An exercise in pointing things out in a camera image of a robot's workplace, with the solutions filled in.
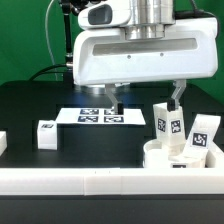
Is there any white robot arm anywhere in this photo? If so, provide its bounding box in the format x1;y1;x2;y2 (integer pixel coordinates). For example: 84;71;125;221
73;0;218;114

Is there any black cable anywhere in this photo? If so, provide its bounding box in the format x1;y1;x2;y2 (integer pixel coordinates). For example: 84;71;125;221
28;63;75;82

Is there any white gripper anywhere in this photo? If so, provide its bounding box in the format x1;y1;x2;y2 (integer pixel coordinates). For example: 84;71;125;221
73;18;218;115

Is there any white marker sheet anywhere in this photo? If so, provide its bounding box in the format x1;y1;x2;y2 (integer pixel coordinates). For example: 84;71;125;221
56;108;146;125

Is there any white round stool seat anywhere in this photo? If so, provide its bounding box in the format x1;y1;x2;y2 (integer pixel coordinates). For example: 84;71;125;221
143;139;207;169

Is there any white cable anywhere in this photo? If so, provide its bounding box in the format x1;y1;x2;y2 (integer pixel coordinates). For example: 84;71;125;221
44;0;59;81

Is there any white U-shaped fence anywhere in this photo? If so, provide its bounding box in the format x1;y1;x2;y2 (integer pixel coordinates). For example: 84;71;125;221
0;130;224;197

